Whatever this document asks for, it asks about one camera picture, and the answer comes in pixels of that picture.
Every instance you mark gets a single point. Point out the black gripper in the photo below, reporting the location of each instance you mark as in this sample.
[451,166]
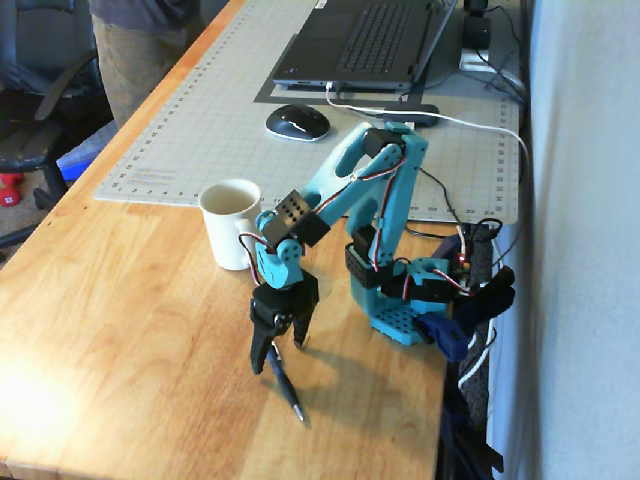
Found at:
[289,301]

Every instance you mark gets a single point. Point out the dark blue pen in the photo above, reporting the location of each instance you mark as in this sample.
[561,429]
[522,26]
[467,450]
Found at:
[289,387]

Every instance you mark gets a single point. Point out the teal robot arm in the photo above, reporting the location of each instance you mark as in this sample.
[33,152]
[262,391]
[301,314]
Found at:
[400,200]

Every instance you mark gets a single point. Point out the white ceramic mug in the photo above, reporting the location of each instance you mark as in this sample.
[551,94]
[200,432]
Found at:
[225,240]

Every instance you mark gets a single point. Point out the blue table clamp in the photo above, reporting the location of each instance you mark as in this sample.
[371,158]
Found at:
[445,335]

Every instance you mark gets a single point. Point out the robot controller board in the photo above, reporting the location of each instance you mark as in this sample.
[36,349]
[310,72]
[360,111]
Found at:
[462,265]

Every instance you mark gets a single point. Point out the black and silver mouse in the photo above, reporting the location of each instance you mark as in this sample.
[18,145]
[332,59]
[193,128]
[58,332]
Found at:
[297,122]

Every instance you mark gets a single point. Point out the grey gridded cutting mat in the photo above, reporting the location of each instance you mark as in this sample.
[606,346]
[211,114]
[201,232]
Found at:
[220,130]

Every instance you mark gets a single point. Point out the black table clamp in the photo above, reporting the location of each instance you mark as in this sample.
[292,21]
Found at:
[492,295]

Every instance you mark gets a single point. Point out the black usb hub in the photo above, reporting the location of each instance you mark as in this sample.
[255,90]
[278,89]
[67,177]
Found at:
[420,115]

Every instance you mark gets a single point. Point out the light blue box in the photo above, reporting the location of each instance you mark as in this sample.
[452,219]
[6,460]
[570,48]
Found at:
[82,157]

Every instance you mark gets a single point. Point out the dark grey laptop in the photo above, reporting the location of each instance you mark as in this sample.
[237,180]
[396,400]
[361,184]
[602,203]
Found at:
[360,45]

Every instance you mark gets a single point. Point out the red dumbbell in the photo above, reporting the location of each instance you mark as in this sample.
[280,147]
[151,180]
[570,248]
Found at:
[9,192]

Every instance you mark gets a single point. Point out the person in tan trousers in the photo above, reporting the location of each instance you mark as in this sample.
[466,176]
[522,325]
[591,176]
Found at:
[135,65]

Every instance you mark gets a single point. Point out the black office chair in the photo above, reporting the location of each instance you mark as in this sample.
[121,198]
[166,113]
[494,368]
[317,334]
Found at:
[45,100]

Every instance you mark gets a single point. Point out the black monitor stand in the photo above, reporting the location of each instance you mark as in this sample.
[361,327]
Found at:
[475,35]

